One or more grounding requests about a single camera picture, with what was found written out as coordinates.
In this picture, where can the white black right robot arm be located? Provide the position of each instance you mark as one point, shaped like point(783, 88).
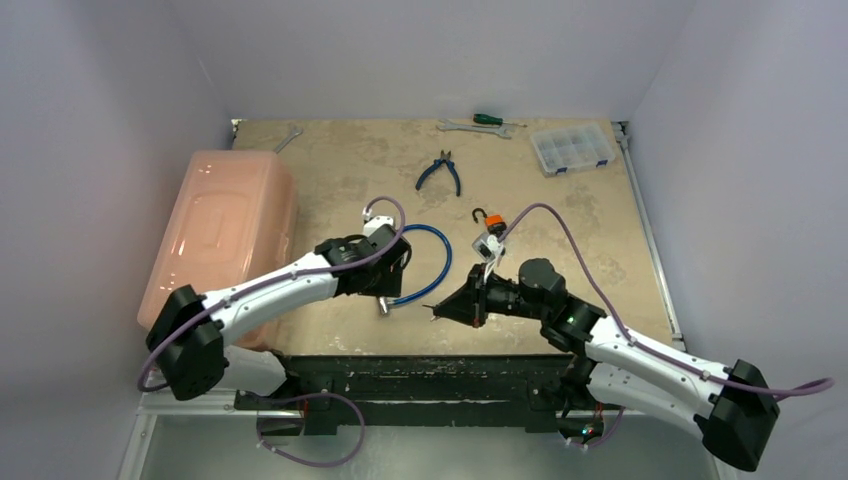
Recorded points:
point(724, 406)

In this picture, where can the blue cable lock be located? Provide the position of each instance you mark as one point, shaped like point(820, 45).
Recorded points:
point(430, 270)

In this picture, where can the orange black padlock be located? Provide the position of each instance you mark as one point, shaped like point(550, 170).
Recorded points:
point(494, 224)

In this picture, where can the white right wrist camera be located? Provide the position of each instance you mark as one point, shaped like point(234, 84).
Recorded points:
point(491, 250)

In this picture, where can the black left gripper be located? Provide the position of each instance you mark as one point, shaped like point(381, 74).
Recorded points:
point(388, 286)

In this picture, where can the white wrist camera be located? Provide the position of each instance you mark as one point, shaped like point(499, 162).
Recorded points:
point(373, 222)
point(491, 250)

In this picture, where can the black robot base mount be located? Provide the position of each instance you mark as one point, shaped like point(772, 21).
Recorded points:
point(539, 393)

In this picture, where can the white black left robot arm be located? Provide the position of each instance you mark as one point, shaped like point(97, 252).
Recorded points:
point(192, 342)

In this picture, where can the pink plastic storage box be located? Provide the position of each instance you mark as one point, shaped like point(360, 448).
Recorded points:
point(234, 219)

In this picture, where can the green-handled screwdriver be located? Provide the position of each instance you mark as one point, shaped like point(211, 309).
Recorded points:
point(485, 119)

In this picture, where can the clear plastic organizer box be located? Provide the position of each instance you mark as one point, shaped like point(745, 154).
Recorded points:
point(572, 149)

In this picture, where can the silver wrench near screwdriver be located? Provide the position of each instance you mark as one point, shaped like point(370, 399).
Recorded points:
point(503, 131)

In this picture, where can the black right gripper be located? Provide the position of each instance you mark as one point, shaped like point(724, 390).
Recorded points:
point(477, 297)

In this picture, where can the small silver wrench left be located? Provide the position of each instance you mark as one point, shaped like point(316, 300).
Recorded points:
point(293, 133)

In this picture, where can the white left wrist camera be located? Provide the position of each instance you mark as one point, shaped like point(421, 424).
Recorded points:
point(373, 222)

